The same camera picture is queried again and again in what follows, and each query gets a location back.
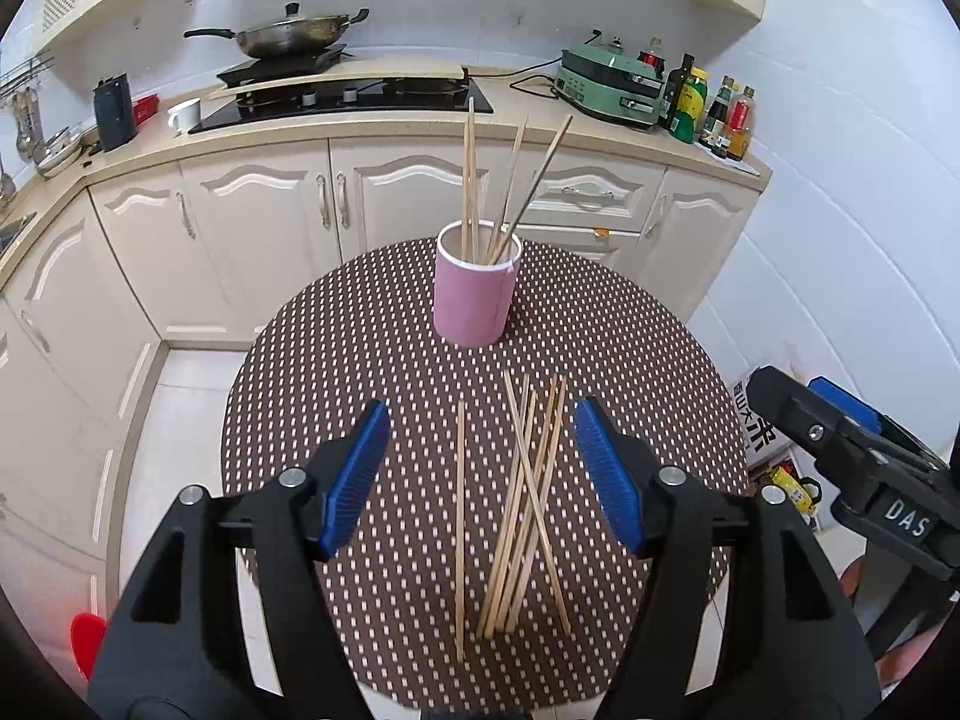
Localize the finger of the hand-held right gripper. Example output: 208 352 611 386
746 365 886 500
808 377 946 477

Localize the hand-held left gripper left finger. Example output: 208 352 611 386
88 399 392 720

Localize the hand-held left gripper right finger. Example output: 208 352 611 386
574 396 882 720

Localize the bunch of wooden chopsticks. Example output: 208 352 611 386
478 373 572 638

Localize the thin wooden chopstick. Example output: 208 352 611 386
469 99 481 262
455 401 466 665
486 115 530 265
461 96 473 262
491 114 574 265

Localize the pink cylindrical cup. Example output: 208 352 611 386
433 220 521 348

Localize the person's right hand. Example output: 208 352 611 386
840 561 960 687

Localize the printed cardboard box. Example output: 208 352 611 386
731 367 796 466

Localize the yellow packet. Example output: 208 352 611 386
766 463 822 517

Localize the round brown polka-dot table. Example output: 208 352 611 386
220 236 751 713

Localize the cream cabinet drawer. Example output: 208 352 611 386
517 157 665 233
570 221 646 257

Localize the clear bottle red label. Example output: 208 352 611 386
726 86 757 161

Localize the dark soy sauce bottle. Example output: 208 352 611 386
701 76 734 151

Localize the red plastic stool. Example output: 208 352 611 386
70 613 107 680

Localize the green bottle yellow cap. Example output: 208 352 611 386
670 67 709 145

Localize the tall dark oil bottle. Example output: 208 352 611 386
660 54 695 128

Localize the green electric multi cooker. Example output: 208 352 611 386
555 37 665 132

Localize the black glass gas hob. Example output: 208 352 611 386
187 71 494 136

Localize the white mug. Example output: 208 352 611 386
166 98 203 137

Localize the black induction cooker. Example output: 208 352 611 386
216 45 353 87

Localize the steel kitchen sink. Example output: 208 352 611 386
0 211 37 256

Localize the black knife block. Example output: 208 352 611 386
92 73 140 153

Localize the stack of metal bowls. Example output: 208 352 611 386
34 127 83 177

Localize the metal ladle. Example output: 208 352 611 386
11 86 42 162

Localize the metal wok with handle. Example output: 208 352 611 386
184 2 371 61

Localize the metal wall utensil rack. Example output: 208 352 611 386
0 49 55 102

